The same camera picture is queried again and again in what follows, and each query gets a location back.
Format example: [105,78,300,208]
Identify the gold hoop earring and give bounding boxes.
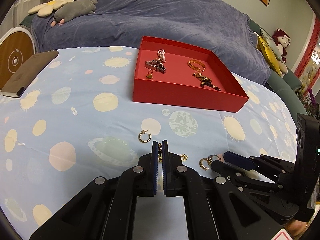
[199,158,213,171]
[138,129,152,144]

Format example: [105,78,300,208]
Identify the thin gold chain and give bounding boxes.
[157,142,189,164]

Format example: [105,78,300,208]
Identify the gold chain bracelet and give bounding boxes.
[192,71,212,83]

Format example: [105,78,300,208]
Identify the gold bead bracelet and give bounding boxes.
[187,58,207,73]

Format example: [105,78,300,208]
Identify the small gold earring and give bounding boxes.
[146,69,153,80]

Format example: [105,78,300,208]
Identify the right human hand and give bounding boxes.
[285,219,308,239]

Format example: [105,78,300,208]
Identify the green sofa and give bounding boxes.
[248,18,308,116]

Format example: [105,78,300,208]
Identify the space pattern blue tablecloth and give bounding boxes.
[1,47,297,239]

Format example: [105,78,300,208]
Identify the yellow cushion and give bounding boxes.
[257,35,282,76]

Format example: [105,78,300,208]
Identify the red cardboard box tray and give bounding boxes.
[132,36,248,112]

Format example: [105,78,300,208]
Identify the red monkey plush toy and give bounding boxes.
[272,28,291,63]

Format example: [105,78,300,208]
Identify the brown notebook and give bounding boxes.
[1,50,59,98]

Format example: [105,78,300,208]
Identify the blue-grey blanket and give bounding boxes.
[31,0,271,85]

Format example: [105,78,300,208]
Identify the grey plush mole toy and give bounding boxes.
[51,0,98,27]

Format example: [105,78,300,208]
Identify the flower shaped cushion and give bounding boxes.
[28,0,74,17]

